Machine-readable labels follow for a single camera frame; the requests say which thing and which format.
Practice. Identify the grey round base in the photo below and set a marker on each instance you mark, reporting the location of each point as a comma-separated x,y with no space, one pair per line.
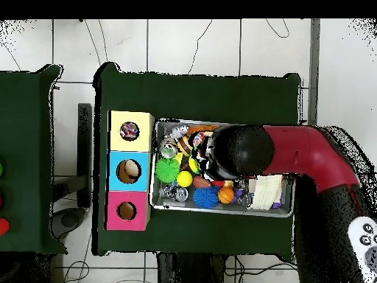
67,221

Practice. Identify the dark green table cloth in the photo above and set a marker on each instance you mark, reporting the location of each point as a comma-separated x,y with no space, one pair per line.
23,147
206,97

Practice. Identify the yellow ball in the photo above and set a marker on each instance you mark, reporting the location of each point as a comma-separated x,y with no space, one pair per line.
184,179

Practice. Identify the green spiky ball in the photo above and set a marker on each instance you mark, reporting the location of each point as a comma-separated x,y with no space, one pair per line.
167,171

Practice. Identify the wooden box with three holes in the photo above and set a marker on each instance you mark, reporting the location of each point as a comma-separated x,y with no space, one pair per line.
129,147

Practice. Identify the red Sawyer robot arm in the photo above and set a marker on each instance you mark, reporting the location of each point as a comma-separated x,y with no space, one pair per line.
300,153

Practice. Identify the black flat stand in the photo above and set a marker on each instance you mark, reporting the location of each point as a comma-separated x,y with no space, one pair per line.
84,147

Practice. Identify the red round object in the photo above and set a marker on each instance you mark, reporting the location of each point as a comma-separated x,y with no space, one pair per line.
3,227

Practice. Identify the orange plastic block toy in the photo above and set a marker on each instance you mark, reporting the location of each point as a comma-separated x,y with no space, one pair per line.
203,128

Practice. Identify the small orange basketball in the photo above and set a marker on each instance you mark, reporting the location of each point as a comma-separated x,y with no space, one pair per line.
226,195

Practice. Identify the small brown football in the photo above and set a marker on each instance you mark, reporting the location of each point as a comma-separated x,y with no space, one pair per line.
201,182

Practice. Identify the clear mesh bin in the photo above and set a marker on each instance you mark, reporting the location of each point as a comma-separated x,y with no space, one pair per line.
165,203

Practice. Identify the blue spiky ball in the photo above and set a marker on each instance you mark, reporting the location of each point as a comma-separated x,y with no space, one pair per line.
206,197

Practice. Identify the cream white cloth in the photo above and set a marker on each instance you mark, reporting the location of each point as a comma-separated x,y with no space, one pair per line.
266,191

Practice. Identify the silver robot toy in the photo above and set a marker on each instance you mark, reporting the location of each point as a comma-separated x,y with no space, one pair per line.
179,131

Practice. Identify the tan toy burger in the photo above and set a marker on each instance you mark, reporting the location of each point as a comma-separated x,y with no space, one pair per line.
185,146

